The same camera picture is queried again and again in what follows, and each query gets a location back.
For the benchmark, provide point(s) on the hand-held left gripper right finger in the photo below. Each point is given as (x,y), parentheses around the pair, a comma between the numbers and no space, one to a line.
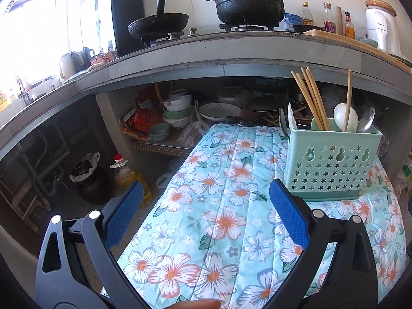
(288,212)

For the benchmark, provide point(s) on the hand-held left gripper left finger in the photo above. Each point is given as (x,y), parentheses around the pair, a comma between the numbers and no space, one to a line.
(127,212)

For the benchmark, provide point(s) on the green plastic utensil holder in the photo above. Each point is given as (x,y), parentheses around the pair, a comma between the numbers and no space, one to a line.
(331,167)

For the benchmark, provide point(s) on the metal spoon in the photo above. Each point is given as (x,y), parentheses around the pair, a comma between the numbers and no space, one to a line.
(367,119)
(282,120)

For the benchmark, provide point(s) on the white plastic spoon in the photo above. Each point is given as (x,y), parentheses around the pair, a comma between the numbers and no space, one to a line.
(292,119)

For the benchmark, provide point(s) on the white ceramic spoon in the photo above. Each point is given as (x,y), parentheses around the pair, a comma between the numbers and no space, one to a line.
(341,116)

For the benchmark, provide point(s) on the wooden chopstick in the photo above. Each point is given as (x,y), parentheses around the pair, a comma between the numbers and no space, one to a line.
(314,99)
(347,99)
(318,99)
(304,99)
(308,99)

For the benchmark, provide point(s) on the person's left hand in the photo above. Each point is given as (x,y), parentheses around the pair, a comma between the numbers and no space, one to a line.
(196,305)

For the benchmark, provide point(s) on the cooking oil bottle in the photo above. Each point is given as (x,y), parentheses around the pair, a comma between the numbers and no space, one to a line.
(132,178)

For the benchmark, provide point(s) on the dark ceramic jar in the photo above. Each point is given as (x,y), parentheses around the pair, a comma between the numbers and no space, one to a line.
(91,188)

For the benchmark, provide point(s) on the floral quilted cloth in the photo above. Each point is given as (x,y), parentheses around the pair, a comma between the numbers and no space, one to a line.
(225,199)

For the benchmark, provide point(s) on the metal diamond plate shelf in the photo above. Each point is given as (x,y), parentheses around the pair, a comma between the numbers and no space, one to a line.
(157,148)

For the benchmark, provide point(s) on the light blue white-rimmed bowl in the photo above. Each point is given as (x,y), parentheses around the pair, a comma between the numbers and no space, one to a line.
(159,132)

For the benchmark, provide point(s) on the red snack packet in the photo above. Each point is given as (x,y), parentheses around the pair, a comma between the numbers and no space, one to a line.
(143,120)

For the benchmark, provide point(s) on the grey drain pipes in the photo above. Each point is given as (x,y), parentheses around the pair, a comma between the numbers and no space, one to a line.
(43,164)

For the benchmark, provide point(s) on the plain white bowl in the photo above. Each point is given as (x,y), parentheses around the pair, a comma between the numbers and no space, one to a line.
(177,123)

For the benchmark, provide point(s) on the translucent tied plastic bag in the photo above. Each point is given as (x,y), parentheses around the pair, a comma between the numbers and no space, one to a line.
(193,133)

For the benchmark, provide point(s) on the brown pan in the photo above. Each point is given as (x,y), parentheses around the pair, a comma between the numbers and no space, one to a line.
(252,114)

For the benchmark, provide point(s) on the green bowl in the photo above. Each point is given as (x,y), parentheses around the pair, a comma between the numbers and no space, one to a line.
(176,114)

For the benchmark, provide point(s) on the white plate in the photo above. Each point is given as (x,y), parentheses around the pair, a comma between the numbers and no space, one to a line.
(219,111)

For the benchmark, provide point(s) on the white plastic bag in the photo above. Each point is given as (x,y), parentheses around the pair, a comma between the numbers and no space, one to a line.
(407,177)

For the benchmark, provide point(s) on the pink crumpled bag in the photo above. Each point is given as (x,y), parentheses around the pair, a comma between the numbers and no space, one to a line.
(103,58)

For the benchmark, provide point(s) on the white jug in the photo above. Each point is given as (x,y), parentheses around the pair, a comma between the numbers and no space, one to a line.
(66,67)

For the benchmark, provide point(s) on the black kettle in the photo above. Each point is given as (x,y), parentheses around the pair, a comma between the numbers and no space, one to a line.
(79,59)

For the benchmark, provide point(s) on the metal faucet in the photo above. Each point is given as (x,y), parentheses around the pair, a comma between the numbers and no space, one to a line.
(21,85)

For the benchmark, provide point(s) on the concrete kitchen counter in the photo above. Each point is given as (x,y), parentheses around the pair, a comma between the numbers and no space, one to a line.
(225,56)

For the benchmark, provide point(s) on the wooden cutting board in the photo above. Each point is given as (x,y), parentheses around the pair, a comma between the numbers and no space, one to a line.
(322,34)

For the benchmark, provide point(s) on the black bowl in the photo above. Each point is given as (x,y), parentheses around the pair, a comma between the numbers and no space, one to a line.
(305,28)

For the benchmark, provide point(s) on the ribbed light blue bowl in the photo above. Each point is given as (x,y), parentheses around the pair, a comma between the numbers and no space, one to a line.
(367,41)

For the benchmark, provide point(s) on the black wok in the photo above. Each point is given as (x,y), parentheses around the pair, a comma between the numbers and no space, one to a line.
(157,24)

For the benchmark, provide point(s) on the kitchen knife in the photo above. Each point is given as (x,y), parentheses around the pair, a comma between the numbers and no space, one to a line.
(404,60)

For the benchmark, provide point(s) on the blue plastic bag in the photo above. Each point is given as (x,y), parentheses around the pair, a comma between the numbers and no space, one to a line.
(291,21)

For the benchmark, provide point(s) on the black gas stove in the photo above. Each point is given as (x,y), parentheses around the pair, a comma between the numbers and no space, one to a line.
(193,32)

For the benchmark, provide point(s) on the black cabinet appliance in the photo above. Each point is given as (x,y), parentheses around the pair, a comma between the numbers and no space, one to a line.
(127,19)

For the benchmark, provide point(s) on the orange label sauce bottle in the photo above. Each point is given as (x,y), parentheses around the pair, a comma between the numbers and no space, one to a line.
(349,29)

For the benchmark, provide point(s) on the dark sauce bottle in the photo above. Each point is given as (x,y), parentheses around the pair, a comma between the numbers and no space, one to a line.
(329,22)

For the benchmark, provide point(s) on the yellow label sauce bottle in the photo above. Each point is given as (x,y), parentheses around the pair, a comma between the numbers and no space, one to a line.
(307,17)

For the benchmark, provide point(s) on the wooden rolling pin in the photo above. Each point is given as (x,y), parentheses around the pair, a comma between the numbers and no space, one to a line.
(339,19)

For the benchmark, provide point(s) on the white kitchen appliance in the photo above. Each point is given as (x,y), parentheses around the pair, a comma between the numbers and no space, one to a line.
(383,29)

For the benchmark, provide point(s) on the black steamer pot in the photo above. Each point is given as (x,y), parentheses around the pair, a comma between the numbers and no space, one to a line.
(251,4)

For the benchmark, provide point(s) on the woven straw mat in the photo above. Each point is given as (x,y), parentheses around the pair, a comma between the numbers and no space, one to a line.
(381,4)

